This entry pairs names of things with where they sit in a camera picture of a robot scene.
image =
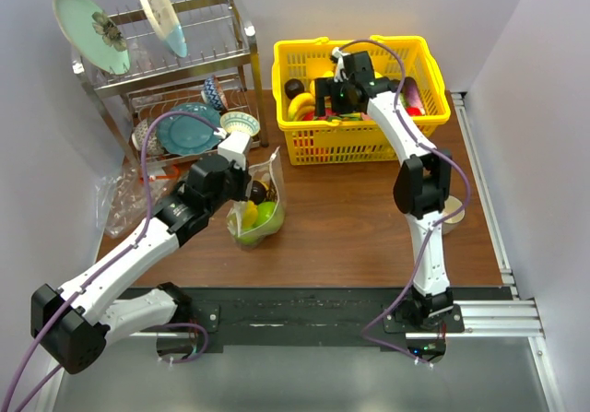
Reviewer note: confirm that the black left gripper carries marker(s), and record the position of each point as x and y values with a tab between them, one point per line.
243	178

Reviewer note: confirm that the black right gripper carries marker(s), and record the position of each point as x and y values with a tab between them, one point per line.
326	87

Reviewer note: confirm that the dark mangosteen front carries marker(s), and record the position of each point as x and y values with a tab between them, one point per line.
258	192

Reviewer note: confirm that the dark mangosteen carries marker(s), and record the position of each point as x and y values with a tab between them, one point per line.
293	87
258	192

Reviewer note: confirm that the yellow lemon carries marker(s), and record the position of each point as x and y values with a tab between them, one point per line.
250	215

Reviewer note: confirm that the clear polka dot zip bag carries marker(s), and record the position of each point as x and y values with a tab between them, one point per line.
270	172

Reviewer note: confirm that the green apple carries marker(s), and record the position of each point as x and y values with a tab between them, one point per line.
265	212
254	236

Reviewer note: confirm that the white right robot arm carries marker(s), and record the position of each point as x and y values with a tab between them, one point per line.
421	187

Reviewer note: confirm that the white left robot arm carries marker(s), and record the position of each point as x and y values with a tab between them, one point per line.
77	321

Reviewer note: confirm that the yellow pear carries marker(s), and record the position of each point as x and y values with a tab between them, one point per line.
326	74

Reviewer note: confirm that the small banana bunch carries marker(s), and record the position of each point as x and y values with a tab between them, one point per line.
305	99

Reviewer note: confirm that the dark mangosteen back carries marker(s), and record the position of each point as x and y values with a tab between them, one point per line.
293	87

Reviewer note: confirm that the yellow plastic basket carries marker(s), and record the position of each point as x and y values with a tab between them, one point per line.
349	139

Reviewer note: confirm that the teal scalloped plate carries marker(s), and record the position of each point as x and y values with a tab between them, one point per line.
185	136

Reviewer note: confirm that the yellow teal patterned bowl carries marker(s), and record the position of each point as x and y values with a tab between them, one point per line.
240	122

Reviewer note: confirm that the grey patterned bowl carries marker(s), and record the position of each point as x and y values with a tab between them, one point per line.
141	137

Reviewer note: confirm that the metal dish rack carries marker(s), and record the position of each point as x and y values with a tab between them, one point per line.
222	42

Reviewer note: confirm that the blue zigzag bowl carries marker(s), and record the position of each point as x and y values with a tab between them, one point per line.
213	95

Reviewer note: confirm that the purple eggplant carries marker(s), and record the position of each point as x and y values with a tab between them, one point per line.
411	94

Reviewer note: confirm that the spare clear plastic bags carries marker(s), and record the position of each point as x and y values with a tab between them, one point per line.
121	198

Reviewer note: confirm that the cream ceramic mug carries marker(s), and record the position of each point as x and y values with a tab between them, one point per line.
453	214

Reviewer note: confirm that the mint green flower plate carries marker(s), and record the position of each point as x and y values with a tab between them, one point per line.
94	34

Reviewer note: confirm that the cream and blue plate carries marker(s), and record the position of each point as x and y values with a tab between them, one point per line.
164	21

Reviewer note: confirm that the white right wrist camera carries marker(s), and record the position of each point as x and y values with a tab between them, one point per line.
337	56

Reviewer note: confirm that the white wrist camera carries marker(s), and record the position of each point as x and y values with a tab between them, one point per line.
337	56
235	148

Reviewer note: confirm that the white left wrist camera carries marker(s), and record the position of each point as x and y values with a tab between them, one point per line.
235	148

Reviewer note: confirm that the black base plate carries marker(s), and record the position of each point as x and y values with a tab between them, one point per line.
314	317

